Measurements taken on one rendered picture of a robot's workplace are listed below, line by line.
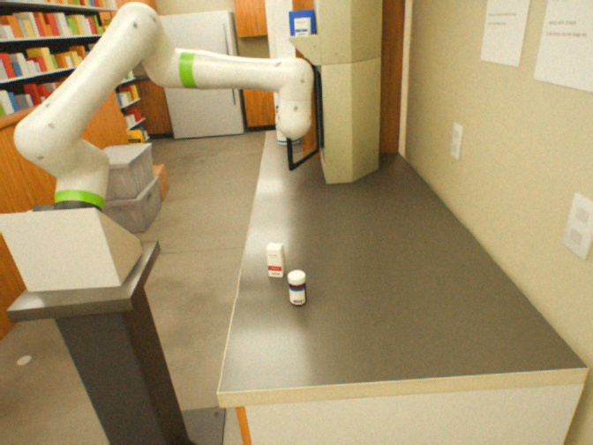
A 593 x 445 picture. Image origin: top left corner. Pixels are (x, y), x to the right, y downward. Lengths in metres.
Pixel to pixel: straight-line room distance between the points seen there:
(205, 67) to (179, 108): 5.48
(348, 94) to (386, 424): 1.15
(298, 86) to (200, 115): 5.55
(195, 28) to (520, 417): 6.22
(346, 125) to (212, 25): 5.07
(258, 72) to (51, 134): 0.58
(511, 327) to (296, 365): 0.47
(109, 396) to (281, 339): 0.77
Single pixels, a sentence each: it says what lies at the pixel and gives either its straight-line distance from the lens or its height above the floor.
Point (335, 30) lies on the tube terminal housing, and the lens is 1.57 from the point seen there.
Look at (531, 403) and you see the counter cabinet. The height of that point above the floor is 0.85.
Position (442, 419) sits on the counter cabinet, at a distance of 0.93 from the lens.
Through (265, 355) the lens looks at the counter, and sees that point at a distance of 0.87.
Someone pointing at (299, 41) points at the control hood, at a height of 1.49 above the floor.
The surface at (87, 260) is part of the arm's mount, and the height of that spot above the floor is 1.03.
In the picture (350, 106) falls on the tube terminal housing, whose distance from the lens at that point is 1.61.
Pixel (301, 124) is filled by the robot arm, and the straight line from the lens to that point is 1.24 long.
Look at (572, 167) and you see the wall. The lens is 0.97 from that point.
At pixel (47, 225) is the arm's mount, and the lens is 1.19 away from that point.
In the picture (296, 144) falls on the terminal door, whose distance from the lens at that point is 1.73.
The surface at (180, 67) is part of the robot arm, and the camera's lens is 1.33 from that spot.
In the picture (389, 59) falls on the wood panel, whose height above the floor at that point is 1.38.
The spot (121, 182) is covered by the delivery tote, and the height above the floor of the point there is 0.49.
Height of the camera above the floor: 1.55
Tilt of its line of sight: 27 degrees down
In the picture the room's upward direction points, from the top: 5 degrees counter-clockwise
